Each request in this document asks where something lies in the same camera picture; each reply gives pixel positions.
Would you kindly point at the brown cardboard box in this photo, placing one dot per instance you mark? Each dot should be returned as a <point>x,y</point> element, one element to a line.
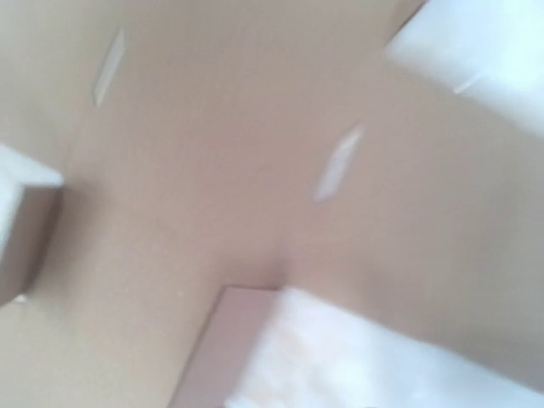
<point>254,143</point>

